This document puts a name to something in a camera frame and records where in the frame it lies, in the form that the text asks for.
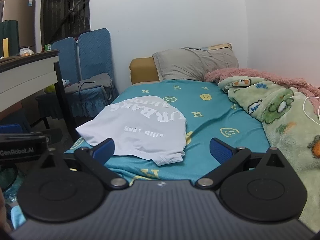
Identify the pink fluffy blanket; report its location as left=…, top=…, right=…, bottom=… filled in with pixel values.
left=204, top=67, right=320, bottom=105

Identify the yellow headboard cushion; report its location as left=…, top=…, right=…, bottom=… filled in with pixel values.
left=129, top=57, right=160, bottom=85

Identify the bed with teal printed sheet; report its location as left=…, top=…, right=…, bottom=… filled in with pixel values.
left=64, top=79, right=275, bottom=182

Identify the grey pillow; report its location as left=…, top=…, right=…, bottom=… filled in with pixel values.
left=152, top=47, right=239, bottom=82

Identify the blue covered chair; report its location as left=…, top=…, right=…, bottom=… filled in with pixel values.
left=36, top=28, right=120, bottom=118
left=51, top=37, right=81, bottom=87

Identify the white desk with dark top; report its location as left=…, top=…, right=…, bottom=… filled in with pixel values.
left=0, top=49, right=78, bottom=142

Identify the black cable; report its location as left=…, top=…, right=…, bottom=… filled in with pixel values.
left=77, top=79, right=97, bottom=117

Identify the white cable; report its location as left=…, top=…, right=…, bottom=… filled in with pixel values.
left=302, top=96, right=320, bottom=126

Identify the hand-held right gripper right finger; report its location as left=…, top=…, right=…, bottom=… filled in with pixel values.
left=195, top=137, right=287, bottom=189

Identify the grey cloth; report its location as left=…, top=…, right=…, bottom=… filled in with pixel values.
left=64, top=72, right=113, bottom=93

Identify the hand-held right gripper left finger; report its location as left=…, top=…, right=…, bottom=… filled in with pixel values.
left=40, top=138, right=129, bottom=190

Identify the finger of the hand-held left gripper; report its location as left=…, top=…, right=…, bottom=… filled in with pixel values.
left=30, top=128, right=63, bottom=145

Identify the white printed t-shirt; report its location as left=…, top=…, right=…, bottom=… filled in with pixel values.
left=75, top=95, right=188, bottom=167

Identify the dark window with bars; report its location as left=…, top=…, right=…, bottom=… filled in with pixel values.
left=40, top=0, right=91, bottom=46

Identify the cardboard box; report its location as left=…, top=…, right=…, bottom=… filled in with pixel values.
left=2, top=0, right=36, bottom=53

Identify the green cartoon printed blanket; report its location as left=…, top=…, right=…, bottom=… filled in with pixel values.
left=217, top=75, right=320, bottom=233

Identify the yellow pillow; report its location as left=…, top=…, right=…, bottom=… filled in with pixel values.
left=204, top=43, right=233, bottom=52

